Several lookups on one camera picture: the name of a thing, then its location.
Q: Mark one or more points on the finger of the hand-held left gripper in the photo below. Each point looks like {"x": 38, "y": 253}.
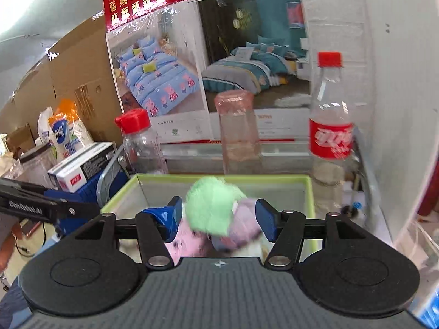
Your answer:
{"x": 34, "y": 204}

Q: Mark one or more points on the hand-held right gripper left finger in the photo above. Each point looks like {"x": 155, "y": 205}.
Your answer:
{"x": 171, "y": 219}

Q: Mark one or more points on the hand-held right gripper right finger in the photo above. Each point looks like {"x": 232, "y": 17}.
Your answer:
{"x": 266, "y": 219}

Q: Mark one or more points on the green cardboard box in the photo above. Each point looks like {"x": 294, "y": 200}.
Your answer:
{"x": 295, "y": 192}

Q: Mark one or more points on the green towel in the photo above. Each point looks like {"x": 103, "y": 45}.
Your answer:
{"x": 211, "y": 205}

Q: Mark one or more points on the clear plastic jar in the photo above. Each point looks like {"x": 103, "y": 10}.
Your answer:
{"x": 36, "y": 168}

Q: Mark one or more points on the black and white carton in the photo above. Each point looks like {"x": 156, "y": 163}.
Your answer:
{"x": 79, "y": 164}

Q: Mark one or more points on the blue metal box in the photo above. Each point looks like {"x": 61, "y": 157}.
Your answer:
{"x": 92, "y": 185}

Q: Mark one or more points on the clear bottle with red cap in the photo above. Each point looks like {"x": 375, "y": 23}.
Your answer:
{"x": 142, "y": 147}

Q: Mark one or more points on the orange and white bag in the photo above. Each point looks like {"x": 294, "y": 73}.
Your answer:
{"x": 65, "y": 130}

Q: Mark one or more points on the pink translucent bottle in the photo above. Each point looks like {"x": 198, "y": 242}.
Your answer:
{"x": 238, "y": 133}

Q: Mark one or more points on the cola bottle with red label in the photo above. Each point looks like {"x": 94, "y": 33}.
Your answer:
{"x": 331, "y": 137}

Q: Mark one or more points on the brown cardboard sheet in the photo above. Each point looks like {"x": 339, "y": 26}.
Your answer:
{"x": 75, "y": 75}

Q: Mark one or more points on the bedding wall poster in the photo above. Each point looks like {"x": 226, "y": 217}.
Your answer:
{"x": 192, "y": 58}

